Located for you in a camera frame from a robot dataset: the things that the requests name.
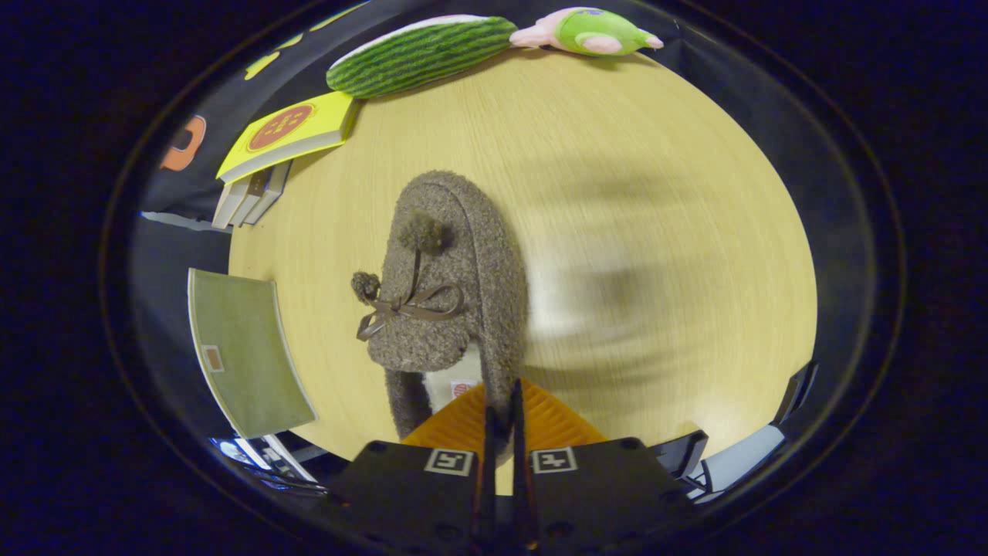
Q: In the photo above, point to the brown fuzzy shoe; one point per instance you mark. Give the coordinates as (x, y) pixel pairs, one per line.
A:
(478, 255)

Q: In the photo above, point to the pink and green plush toy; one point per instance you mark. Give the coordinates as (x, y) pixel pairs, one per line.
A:
(594, 31)

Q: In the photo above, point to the watermelon slice plush toy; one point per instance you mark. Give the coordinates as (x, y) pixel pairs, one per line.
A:
(417, 58)

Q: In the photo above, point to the grey book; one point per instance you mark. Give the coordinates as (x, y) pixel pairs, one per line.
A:
(251, 197)
(270, 191)

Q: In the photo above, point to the blue printed package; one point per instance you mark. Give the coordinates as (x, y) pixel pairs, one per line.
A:
(255, 459)

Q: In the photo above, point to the yellow book with red circle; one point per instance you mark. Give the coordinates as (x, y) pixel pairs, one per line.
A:
(285, 131)

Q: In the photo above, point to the green fabric storage box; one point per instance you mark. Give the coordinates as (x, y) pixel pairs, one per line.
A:
(247, 355)

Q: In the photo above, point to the dark flat panel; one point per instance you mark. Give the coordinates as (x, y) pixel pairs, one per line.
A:
(683, 452)
(795, 394)

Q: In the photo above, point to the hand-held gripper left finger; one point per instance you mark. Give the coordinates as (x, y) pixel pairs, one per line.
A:
(417, 502)

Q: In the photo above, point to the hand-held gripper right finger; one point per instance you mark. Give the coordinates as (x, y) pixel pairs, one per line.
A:
(602, 494)

